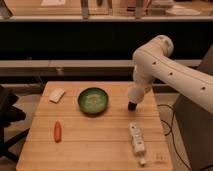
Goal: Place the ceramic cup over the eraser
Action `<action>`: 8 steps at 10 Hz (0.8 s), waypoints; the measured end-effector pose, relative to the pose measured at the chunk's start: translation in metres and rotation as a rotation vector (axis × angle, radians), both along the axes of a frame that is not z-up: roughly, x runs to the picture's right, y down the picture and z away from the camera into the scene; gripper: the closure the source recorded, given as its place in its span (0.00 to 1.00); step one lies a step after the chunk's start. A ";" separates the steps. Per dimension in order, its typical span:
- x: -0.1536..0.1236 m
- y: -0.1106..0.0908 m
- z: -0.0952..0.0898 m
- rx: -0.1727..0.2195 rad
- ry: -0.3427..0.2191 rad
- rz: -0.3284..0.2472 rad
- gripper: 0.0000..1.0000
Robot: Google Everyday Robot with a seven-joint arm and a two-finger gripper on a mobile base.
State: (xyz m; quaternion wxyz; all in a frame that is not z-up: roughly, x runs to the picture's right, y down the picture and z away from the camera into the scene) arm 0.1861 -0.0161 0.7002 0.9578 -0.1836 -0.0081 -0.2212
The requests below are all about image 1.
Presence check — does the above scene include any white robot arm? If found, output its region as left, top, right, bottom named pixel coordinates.
left=128, top=35, right=213, bottom=114

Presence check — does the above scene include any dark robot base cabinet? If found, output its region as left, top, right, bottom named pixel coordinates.
left=173, top=95, right=213, bottom=171

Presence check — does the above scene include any green ceramic bowl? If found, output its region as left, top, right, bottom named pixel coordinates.
left=78, top=87, right=109, bottom=116

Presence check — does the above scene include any white plastic bottle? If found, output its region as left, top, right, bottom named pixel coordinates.
left=129, top=122, right=146, bottom=167

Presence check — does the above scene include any black office chair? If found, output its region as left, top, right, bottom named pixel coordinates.
left=0, top=85, right=29, bottom=163

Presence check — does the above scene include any black cable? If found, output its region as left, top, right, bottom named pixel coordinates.
left=157, top=103, right=194, bottom=171

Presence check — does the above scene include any long shelf rail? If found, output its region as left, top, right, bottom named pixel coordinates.
left=0, top=60, right=134, bottom=77

